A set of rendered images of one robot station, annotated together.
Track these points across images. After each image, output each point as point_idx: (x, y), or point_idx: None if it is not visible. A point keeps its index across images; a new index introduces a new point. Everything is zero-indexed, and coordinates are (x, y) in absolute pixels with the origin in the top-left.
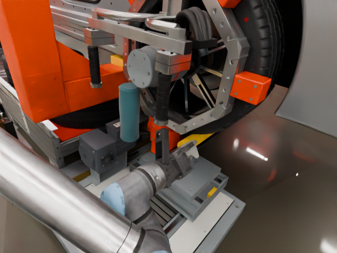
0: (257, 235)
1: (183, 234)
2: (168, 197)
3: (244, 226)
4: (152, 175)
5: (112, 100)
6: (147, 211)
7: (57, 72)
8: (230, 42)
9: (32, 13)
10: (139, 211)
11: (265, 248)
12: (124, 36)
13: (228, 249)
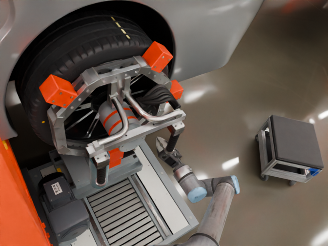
0: (154, 135)
1: (146, 179)
2: (119, 177)
3: (145, 139)
4: (190, 171)
5: None
6: (202, 181)
7: (40, 219)
8: (166, 84)
9: (32, 209)
10: (203, 184)
11: (162, 137)
12: (137, 138)
13: (157, 157)
